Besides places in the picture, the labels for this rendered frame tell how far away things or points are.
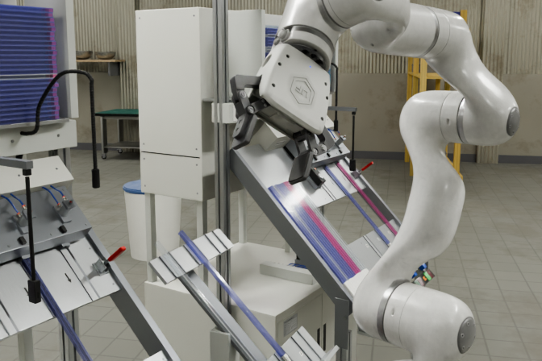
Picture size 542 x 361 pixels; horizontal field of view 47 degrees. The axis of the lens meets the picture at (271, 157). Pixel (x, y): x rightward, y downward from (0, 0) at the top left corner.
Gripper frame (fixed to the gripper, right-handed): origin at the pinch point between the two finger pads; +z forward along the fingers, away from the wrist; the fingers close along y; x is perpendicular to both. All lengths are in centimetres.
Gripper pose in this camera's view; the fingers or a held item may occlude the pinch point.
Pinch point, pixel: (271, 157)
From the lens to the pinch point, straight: 77.9
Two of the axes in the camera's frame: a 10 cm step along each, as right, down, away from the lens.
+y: 7.6, 4.8, 4.3
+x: -6.0, 2.7, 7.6
